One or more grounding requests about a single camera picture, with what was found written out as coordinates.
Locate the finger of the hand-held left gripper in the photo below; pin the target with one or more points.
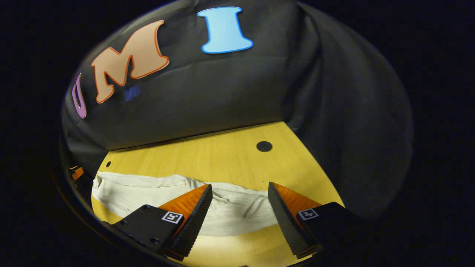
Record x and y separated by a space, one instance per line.
77 172

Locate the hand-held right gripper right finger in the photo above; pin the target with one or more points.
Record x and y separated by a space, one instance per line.
285 222

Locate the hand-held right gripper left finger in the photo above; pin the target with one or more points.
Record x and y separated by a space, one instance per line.
195 222

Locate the white jeans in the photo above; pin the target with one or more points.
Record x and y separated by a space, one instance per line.
148 193

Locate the black backdrop cloth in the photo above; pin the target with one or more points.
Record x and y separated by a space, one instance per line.
230 96

